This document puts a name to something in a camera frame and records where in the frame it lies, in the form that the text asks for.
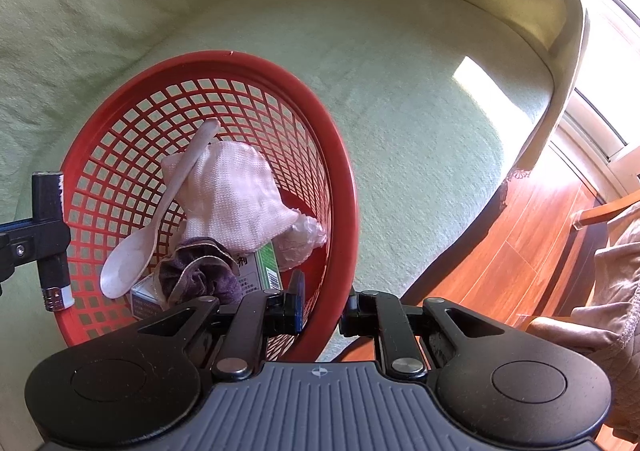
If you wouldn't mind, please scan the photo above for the small white blue box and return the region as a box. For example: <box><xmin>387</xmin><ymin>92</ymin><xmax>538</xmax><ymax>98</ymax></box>
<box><xmin>130</xmin><ymin>276</ymin><xmax>168</xmax><ymax>320</ymax></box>

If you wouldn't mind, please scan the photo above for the red plastic mesh basket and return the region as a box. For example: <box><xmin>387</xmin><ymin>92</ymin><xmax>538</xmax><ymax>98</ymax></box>
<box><xmin>55</xmin><ymin>50</ymin><xmax>360</xmax><ymax>364</ymax></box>

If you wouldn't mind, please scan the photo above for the window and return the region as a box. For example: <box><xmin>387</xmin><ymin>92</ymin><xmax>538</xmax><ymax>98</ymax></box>
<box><xmin>550</xmin><ymin>0</ymin><xmax>640</xmax><ymax>192</ymax></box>

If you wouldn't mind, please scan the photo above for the wooden chair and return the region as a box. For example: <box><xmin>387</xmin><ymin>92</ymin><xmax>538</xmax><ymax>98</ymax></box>
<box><xmin>570</xmin><ymin>198</ymin><xmax>640</xmax><ymax>233</ymax></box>

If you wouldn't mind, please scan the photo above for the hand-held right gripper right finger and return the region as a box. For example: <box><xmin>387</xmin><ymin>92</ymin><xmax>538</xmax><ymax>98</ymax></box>
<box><xmin>340</xmin><ymin>287</ymin><xmax>505</xmax><ymax>380</ymax></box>

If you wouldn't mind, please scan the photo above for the person's beige clothing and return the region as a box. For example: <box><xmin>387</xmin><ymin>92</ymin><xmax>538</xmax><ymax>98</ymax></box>
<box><xmin>527</xmin><ymin>203</ymin><xmax>640</xmax><ymax>443</ymax></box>

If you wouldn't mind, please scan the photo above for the white tissue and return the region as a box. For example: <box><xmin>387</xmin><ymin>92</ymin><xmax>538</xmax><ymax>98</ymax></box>
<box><xmin>272</xmin><ymin>213</ymin><xmax>329</xmax><ymax>272</ymax></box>

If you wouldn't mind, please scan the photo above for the black stick with silver end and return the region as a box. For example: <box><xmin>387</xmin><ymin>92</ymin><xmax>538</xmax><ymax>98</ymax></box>
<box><xmin>31</xmin><ymin>172</ymin><xmax>76</xmax><ymax>313</ymax></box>

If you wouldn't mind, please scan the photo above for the green medicine box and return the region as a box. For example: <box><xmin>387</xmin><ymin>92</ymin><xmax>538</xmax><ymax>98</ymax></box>
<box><xmin>235</xmin><ymin>241</ymin><xmax>284</xmax><ymax>293</ymax></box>

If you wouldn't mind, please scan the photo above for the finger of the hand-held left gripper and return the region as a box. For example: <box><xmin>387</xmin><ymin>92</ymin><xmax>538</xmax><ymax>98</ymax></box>
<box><xmin>0</xmin><ymin>217</ymin><xmax>72</xmax><ymax>283</ymax></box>

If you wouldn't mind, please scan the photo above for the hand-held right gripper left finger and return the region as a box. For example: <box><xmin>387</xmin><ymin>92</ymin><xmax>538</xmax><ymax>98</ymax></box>
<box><xmin>137</xmin><ymin>270</ymin><xmax>307</xmax><ymax>382</ymax></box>

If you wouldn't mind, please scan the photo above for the white knit cloth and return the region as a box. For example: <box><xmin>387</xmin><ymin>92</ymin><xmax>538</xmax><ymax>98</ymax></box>
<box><xmin>161</xmin><ymin>141</ymin><xmax>299</xmax><ymax>252</ymax></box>

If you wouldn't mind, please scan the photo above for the dark purple scrunchie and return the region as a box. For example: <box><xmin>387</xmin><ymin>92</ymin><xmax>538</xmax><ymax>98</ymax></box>
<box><xmin>159</xmin><ymin>237</ymin><xmax>243</xmax><ymax>309</ymax></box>

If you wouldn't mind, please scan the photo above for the green sofa cover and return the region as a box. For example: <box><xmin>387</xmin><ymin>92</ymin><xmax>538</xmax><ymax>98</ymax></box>
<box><xmin>0</xmin><ymin>0</ymin><xmax>591</xmax><ymax>434</ymax></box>

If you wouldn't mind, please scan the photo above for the white plastic spoon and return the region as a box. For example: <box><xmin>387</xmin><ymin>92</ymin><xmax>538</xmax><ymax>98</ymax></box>
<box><xmin>100</xmin><ymin>118</ymin><xmax>221</xmax><ymax>300</ymax></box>

